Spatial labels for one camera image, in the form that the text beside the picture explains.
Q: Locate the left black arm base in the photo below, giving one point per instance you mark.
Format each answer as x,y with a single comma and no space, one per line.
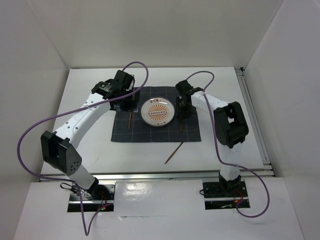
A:
103,200

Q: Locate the copper fork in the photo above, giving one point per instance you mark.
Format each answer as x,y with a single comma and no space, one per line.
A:
130,119

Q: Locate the copper knife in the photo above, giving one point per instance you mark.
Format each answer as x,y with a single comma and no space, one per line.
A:
173,153

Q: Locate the front aluminium rail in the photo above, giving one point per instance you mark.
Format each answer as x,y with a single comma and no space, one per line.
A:
178,175

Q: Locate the dark grey checked cloth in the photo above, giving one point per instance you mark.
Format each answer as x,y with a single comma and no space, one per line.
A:
140,132

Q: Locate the orange sunburst plate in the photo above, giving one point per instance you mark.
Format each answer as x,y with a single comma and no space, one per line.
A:
157,111

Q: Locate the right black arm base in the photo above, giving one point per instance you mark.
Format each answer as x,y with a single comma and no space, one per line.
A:
217,199

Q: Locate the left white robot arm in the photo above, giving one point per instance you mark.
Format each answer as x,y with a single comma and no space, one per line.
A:
59,148

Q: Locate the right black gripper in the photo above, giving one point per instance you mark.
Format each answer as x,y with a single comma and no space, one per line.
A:
186,114

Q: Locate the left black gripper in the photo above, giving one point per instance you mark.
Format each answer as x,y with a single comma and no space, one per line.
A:
132,105

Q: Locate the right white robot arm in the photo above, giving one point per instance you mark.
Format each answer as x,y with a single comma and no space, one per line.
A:
230,127

